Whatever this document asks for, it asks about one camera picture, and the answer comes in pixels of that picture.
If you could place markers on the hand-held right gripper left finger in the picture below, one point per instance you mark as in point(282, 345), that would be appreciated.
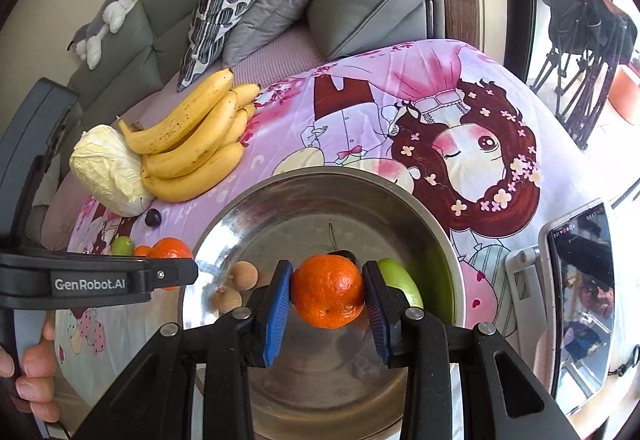
point(277, 315)

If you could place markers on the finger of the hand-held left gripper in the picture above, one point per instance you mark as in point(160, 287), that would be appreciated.
point(175, 272)

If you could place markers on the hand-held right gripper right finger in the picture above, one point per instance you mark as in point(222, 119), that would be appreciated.
point(378, 320)

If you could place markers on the green mango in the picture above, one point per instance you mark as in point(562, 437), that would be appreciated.
point(400, 282)

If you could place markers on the brown longan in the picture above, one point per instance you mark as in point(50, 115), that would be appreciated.
point(227, 300)
point(244, 275)

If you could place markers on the large orange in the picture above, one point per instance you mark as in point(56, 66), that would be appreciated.
point(170, 249)
point(327, 292)

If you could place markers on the dark purple plum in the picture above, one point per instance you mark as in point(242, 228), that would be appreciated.
point(345, 254)

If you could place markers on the stainless steel bowl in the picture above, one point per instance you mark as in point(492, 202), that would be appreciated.
point(300, 220)

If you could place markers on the person's left hand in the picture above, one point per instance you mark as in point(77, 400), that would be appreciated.
point(40, 370)

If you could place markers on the small orange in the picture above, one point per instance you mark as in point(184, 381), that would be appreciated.
point(142, 251)

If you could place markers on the dark purple grape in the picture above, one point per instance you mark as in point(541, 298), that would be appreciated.
point(153, 218)

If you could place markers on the small green fruit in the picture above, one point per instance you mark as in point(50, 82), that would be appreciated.
point(122, 246)

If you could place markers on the yellow banana bunch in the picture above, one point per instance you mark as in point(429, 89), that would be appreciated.
point(190, 160)

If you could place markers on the napa cabbage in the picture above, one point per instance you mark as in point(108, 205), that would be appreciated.
point(105, 170)

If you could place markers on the smartphone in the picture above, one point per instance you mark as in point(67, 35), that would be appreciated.
point(580, 300)

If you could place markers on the grey sofa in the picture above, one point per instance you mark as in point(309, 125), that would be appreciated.
point(150, 50)

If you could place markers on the pink printed blanket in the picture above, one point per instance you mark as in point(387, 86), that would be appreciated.
point(400, 80)

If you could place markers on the pink checked seat cover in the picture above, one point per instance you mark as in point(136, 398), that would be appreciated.
point(280, 55)

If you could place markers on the grey and white plush toy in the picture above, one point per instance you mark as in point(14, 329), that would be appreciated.
point(107, 18)

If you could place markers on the black and white patterned pillow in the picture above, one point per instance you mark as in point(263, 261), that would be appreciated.
point(225, 5)

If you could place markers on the grey fabric pillow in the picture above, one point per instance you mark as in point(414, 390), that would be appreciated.
point(290, 5)

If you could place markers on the grey leather cushion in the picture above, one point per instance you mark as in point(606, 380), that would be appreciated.
point(375, 5)

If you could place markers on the orange flower pot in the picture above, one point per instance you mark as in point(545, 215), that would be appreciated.
point(627, 93)

